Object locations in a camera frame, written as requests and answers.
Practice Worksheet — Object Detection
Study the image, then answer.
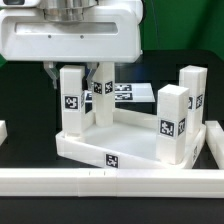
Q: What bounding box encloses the white desk top tray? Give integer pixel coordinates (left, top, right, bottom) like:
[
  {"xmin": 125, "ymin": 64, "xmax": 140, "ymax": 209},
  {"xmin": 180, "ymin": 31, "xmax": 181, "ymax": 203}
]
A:
[{"xmin": 56, "ymin": 109, "xmax": 206, "ymax": 169}]

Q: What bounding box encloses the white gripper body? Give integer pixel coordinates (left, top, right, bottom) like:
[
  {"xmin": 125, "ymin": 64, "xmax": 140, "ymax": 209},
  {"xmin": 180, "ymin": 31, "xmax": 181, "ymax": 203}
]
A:
[{"xmin": 0, "ymin": 0, "xmax": 144, "ymax": 62}]

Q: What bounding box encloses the white fence block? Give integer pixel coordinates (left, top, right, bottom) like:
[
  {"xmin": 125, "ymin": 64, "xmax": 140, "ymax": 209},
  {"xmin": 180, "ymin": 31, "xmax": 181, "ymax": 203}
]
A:
[
  {"xmin": 205, "ymin": 121, "xmax": 224, "ymax": 170},
  {"xmin": 0, "ymin": 120, "xmax": 7, "ymax": 146}
]

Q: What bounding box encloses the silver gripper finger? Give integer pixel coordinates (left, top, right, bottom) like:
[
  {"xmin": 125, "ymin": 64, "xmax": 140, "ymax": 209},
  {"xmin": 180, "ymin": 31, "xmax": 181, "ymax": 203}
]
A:
[
  {"xmin": 43, "ymin": 61, "xmax": 60, "ymax": 88},
  {"xmin": 86, "ymin": 62, "xmax": 99, "ymax": 90}
]

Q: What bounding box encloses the white right fence block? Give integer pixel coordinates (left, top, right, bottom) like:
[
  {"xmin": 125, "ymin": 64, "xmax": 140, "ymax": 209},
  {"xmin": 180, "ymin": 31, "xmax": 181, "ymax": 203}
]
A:
[{"xmin": 205, "ymin": 121, "xmax": 224, "ymax": 170}]

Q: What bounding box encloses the white left fence block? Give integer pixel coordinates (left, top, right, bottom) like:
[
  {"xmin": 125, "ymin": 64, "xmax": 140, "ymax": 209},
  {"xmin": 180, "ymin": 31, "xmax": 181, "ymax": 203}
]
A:
[{"xmin": 0, "ymin": 120, "xmax": 7, "ymax": 146}]

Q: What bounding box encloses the white front fence rail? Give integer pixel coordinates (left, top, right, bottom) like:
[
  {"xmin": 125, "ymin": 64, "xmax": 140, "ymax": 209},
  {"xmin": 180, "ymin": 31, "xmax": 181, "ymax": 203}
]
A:
[{"xmin": 0, "ymin": 168, "xmax": 224, "ymax": 198}]

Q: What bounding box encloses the white marker base plate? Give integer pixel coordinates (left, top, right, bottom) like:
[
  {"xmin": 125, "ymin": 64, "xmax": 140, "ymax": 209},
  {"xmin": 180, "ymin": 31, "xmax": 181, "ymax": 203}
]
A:
[{"xmin": 84, "ymin": 81, "xmax": 155, "ymax": 103}]

